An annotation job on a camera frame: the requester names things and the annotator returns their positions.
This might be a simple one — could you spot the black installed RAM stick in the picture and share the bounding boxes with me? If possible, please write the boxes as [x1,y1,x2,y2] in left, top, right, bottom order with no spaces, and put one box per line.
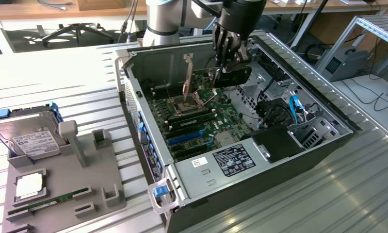
[169,113,219,129]

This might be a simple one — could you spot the grey machine box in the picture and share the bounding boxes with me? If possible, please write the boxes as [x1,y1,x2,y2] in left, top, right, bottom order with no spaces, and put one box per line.
[323,47,371,82]

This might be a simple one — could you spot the grey parts rack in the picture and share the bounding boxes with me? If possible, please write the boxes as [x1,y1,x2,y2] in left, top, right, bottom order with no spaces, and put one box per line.
[2,120,130,233]

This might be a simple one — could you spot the aluminium frame rack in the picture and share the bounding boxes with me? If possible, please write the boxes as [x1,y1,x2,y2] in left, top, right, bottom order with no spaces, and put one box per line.
[314,13,388,76]

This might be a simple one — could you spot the black plastic shroud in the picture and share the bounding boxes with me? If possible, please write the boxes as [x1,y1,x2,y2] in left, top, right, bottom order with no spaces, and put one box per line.
[251,125,307,163]

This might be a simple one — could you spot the graphics card with metal bracket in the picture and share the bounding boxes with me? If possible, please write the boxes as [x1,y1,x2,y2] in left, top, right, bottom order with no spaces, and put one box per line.
[182,53,253,101]

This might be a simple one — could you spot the silver power supply unit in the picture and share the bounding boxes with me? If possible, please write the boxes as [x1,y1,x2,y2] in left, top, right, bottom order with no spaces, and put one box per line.
[173,139,275,201]

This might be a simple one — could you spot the black wire bundle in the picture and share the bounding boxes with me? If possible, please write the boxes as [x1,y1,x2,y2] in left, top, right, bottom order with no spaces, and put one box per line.
[258,100,294,127]

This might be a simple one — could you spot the black office chair base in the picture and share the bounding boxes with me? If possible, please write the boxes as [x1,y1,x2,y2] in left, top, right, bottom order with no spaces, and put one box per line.
[40,23,114,48]

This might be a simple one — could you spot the green RAM stick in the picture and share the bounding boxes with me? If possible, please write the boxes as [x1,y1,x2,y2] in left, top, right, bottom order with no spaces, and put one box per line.
[8,188,90,216]

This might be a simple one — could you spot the green motherboard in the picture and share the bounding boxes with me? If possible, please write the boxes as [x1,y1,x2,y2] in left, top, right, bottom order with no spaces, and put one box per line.
[144,70,259,163]

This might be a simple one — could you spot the blue case release latch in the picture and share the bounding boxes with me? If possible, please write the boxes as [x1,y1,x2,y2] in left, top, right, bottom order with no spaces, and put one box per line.
[152,185,169,197]

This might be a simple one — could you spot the hard disk with blue bracket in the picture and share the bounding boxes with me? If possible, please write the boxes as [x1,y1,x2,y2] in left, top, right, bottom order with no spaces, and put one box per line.
[0,103,66,161]

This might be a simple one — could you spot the silver disk bay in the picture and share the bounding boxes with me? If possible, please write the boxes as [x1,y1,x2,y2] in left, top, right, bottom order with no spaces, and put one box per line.
[286,116,337,150]

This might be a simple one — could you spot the silver CPU chip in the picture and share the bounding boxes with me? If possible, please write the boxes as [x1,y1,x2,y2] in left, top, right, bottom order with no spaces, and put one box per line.
[15,173,46,199]

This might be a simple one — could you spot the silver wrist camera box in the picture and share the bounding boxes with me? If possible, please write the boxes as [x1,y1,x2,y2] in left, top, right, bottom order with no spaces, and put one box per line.
[190,0,223,19]

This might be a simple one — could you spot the silver chipset heatsink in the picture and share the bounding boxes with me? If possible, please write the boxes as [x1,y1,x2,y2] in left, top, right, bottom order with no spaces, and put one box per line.
[215,134,241,148]

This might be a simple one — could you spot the blue disk wire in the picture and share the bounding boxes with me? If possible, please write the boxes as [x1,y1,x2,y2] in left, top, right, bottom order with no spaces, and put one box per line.
[289,95,305,126]

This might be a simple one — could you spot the open black PC case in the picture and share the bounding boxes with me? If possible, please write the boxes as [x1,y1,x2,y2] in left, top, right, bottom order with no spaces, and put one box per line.
[115,30,363,233]

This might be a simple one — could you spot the CPU socket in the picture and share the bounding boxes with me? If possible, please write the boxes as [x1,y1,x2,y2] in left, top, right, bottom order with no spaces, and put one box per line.
[171,96,202,116]

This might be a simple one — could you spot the metal socket cover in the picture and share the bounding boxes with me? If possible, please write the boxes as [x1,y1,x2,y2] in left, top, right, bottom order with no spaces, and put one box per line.
[194,86,223,104]

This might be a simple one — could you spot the long wooden desk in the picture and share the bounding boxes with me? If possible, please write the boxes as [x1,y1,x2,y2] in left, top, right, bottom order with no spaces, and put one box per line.
[262,0,388,17]

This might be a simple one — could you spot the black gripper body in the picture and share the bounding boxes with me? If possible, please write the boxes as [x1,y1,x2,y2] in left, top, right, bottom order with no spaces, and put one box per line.
[215,0,269,41]

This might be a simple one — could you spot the silver drive cage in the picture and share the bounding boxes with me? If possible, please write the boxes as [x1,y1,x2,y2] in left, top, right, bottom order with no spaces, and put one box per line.
[230,59,301,127]

